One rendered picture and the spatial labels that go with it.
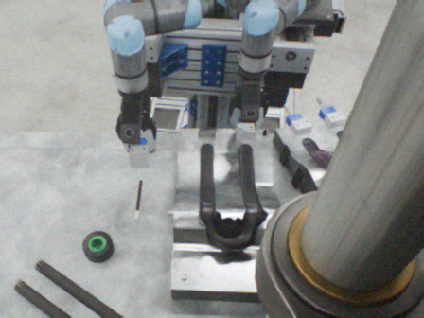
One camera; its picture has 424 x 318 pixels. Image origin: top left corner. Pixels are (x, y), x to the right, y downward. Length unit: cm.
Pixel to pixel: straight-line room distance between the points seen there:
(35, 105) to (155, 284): 199
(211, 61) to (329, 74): 154
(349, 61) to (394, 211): 299
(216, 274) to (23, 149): 76
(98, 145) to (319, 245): 117
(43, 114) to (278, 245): 257
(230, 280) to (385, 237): 81
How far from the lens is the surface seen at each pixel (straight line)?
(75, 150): 138
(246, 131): 123
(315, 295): 27
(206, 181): 115
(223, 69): 162
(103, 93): 284
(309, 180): 120
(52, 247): 118
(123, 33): 91
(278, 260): 28
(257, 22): 103
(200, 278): 102
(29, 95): 297
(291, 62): 145
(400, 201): 20
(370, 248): 23
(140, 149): 113
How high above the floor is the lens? 178
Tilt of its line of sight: 54 degrees down
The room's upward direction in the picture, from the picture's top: 6 degrees counter-clockwise
